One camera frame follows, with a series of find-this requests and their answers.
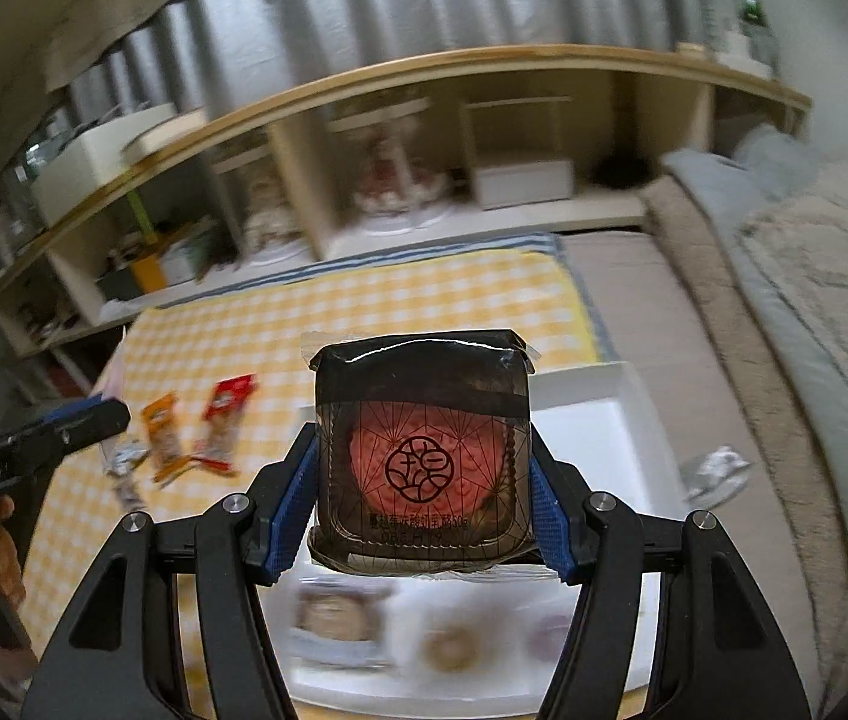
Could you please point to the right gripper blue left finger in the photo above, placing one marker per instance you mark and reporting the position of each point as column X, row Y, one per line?
column 284, row 496

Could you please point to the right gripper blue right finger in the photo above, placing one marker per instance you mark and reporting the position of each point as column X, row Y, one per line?
column 557, row 516

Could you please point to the pink donut clear packet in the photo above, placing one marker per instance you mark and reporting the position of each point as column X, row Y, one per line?
column 546, row 629

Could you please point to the red snack stick packet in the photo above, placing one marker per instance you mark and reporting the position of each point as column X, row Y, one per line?
column 221, row 421

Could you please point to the silver grey snack packet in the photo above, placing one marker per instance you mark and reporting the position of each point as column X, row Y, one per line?
column 121, row 458

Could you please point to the mooncake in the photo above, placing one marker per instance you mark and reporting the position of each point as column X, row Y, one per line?
column 340, row 624

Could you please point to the orange snack stick packet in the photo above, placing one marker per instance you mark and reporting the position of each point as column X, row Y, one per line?
column 165, row 445

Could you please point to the dark red mooncake packet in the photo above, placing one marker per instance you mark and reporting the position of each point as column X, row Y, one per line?
column 424, row 447

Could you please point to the beige donut clear packet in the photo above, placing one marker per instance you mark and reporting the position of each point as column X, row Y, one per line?
column 453, row 644

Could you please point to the white shallow cardboard box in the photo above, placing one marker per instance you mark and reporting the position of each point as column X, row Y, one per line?
column 599, row 418

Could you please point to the yellow white checkered blanket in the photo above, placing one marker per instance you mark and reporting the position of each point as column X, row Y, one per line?
column 272, row 332

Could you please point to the crumpled silver wrapper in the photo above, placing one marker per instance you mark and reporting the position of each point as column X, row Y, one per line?
column 712, row 479

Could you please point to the orange box in shelf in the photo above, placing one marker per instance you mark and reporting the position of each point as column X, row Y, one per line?
column 148, row 274

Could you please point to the cream dressed doll in case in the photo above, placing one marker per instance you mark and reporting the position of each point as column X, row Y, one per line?
column 269, row 227

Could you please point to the white storage box on shelf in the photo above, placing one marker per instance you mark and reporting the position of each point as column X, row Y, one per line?
column 91, row 161

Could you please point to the book on shelf top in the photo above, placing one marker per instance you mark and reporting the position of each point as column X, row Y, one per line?
column 161, row 135

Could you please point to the tan fleece blanket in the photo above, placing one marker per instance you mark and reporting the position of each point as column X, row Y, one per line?
column 786, row 440

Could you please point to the red dressed doll in case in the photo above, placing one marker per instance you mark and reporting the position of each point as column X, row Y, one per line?
column 394, row 188

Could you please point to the small white box in shelf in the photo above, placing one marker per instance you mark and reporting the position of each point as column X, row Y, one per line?
column 503, row 185

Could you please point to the wooden headboard shelf unit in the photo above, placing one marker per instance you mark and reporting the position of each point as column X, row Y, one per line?
column 160, row 208

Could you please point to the grey blue blanket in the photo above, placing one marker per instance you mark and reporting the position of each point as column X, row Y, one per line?
column 769, row 166

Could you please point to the grey pleated curtain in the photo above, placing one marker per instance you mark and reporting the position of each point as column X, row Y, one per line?
column 219, row 55

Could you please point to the green glass bottle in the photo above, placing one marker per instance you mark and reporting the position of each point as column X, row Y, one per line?
column 752, row 19

